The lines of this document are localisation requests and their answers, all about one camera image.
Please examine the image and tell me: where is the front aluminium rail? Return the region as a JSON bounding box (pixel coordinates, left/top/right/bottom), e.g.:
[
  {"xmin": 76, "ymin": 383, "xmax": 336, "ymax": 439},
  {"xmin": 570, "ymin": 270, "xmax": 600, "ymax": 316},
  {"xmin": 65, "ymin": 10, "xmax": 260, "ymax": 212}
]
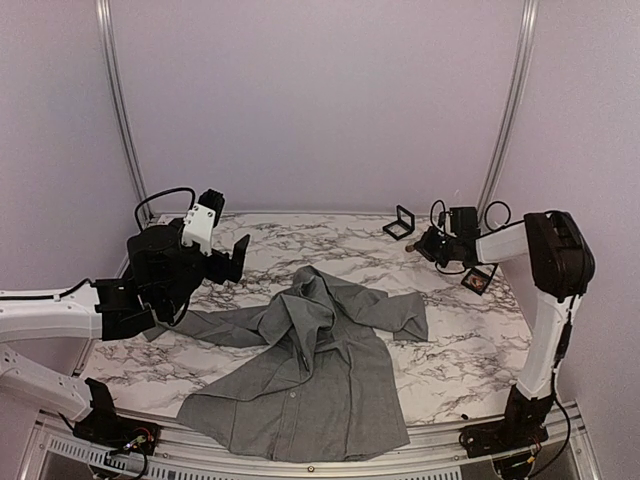
[{"xmin": 17, "ymin": 404, "xmax": 602, "ymax": 479}]

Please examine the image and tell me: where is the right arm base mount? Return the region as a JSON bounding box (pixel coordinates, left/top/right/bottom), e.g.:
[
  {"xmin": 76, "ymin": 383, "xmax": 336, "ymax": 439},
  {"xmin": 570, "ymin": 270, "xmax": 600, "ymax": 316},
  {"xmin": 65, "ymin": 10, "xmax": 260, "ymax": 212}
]
[{"xmin": 459, "ymin": 386, "xmax": 555, "ymax": 458}]

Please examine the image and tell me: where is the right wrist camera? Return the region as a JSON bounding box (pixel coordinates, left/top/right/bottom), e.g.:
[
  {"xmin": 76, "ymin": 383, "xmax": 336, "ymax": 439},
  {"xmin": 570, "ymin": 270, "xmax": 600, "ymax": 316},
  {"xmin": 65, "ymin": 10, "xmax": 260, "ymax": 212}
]
[{"xmin": 437, "ymin": 210, "xmax": 449, "ymax": 229}]

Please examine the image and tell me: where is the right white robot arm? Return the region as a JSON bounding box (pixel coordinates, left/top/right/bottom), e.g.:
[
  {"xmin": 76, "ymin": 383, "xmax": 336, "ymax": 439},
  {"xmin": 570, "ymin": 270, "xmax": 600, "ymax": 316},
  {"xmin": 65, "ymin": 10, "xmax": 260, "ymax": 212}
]
[{"xmin": 413, "ymin": 207, "xmax": 595, "ymax": 448}]

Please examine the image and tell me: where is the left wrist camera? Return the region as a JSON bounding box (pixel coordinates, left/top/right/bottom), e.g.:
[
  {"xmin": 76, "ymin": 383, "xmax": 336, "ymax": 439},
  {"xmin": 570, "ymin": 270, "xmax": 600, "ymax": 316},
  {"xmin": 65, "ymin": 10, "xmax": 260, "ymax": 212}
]
[{"xmin": 181, "ymin": 189, "xmax": 225, "ymax": 256}]

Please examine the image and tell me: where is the black display frame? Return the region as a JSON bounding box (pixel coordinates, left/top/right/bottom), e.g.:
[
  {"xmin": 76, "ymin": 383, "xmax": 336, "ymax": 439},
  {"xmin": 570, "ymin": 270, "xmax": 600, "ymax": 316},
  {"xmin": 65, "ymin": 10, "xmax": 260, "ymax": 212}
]
[
  {"xmin": 461, "ymin": 265, "xmax": 497, "ymax": 296},
  {"xmin": 382, "ymin": 204, "xmax": 416, "ymax": 241}
]

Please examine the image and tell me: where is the orange portrait brooch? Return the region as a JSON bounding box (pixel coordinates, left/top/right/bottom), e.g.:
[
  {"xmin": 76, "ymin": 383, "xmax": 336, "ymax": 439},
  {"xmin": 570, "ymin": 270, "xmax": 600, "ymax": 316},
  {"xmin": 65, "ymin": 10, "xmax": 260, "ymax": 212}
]
[{"xmin": 467, "ymin": 277, "xmax": 486, "ymax": 294}]

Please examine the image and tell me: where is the black display frame back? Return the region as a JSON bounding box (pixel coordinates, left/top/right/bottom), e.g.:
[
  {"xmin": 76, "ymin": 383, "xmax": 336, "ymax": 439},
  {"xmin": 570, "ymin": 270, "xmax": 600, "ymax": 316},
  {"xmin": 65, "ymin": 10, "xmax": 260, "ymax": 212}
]
[{"xmin": 382, "ymin": 204, "xmax": 416, "ymax": 241}]

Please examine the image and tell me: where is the right aluminium frame post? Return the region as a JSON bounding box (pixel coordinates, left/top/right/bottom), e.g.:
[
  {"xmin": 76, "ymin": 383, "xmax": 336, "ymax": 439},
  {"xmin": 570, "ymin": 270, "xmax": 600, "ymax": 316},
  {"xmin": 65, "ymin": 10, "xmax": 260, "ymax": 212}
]
[{"xmin": 477, "ymin": 0, "xmax": 540, "ymax": 222}]

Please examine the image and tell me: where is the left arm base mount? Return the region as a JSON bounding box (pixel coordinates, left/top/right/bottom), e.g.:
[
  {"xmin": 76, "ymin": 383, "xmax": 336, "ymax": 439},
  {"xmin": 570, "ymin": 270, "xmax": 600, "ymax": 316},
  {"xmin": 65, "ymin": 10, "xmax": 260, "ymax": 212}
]
[{"xmin": 72, "ymin": 378, "xmax": 159, "ymax": 456}]

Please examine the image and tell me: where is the black display frame front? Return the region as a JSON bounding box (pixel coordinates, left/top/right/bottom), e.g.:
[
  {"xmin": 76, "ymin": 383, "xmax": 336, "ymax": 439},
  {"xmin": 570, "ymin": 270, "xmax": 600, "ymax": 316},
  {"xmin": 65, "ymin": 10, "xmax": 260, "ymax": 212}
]
[{"xmin": 461, "ymin": 265, "xmax": 497, "ymax": 296}]

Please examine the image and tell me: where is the aluminium frame post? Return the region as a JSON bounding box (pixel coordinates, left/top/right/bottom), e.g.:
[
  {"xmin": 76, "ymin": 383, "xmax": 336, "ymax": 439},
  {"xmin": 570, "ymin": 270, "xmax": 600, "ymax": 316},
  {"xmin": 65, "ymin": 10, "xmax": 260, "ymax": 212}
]
[
  {"xmin": 477, "ymin": 0, "xmax": 540, "ymax": 222},
  {"xmin": 95, "ymin": 0, "xmax": 148, "ymax": 202}
]

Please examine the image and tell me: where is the left aluminium frame post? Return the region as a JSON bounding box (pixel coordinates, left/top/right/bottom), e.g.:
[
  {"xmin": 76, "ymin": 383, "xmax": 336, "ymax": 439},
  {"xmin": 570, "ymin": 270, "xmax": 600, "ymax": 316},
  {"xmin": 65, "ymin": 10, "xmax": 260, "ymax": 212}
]
[{"xmin": 95, "ymin": 0, "xmax": 148, "ymax": 202}]

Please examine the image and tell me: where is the grey button-up shirt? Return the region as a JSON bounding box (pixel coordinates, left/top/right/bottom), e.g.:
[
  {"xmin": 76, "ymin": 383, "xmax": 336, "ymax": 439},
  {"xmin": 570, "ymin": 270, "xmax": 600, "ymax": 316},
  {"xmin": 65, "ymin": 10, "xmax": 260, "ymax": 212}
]
[{"xmin": 176, "ymin": 266, "xmax": 429, "ymax": 447}]

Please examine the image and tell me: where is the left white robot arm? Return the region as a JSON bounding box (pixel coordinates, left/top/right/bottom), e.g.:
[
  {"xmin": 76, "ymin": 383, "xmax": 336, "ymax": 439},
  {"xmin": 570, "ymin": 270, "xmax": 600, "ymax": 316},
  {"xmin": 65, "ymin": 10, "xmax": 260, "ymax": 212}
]
[{"xmin": 1, "ymin": 188, "xmax": 250, "ymax": 445}]

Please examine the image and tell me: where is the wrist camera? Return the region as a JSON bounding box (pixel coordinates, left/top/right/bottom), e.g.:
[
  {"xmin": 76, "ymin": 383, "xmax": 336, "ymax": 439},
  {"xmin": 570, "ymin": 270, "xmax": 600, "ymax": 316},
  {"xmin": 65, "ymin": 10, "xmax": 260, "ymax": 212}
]
[
  {"xmin": 181, "ymin": 189, "xmax": 225, "ymax": 256},
  {"xmin": 437, "ymin": 210, "xmax": 449, "ymax": 229}
]

